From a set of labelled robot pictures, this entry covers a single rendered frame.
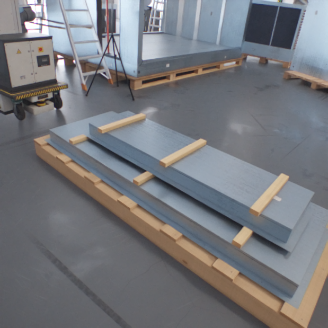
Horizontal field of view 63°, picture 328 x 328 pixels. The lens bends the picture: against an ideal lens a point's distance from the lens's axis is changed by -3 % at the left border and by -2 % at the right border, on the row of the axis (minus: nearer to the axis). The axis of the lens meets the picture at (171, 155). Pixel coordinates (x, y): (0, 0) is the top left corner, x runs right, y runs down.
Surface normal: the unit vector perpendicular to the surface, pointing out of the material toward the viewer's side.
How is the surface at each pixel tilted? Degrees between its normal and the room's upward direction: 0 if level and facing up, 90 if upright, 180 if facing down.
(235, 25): 90
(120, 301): 0
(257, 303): 90
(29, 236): 0
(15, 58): 90
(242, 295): 90
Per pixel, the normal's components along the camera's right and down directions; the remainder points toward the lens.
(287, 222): 0.09, -0.86
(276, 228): -0.64, 0.34
